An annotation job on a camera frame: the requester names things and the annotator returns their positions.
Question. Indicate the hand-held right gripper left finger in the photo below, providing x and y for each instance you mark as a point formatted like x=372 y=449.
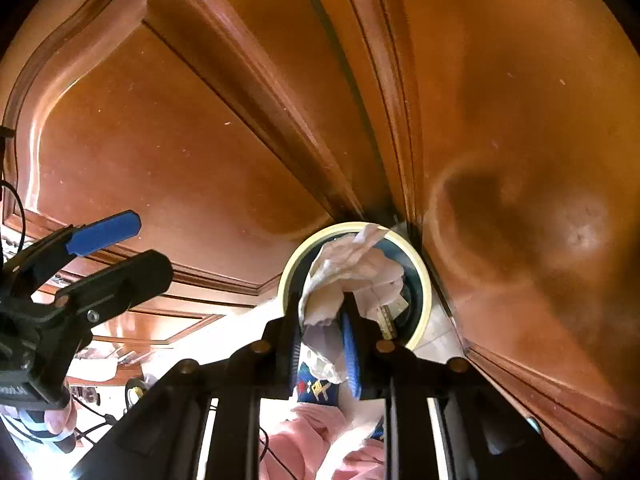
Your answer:
x=280 y=355

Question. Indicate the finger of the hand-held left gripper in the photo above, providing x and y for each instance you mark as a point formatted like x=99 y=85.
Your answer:
x=130 y=280
x=105 y=230

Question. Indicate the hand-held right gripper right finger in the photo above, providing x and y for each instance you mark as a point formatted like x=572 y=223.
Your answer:
x=351 y=355

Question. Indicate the yellow-rimmed round trash can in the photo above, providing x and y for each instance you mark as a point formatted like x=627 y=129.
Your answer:
x=411 y=290

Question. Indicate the white paper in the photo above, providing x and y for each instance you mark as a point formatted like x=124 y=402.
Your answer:
x=340 y=265

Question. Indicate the person's left forearm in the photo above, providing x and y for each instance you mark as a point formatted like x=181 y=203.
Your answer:
x=25 y=425

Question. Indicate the person's left hand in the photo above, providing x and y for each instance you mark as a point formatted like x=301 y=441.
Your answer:
x=60 y=417

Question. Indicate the blue patterned slipper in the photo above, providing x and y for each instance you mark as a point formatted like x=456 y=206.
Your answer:
x=377 y=430
x=315 y=390

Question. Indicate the pink pants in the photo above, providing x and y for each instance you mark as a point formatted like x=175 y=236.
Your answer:
x=310 y=440

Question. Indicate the wooden cabinet door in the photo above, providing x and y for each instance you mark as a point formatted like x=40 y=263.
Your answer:
x=525 y=110
x=175 y=135

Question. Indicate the silver cabinet knob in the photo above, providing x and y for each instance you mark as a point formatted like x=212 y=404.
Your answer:
x=533 y=424

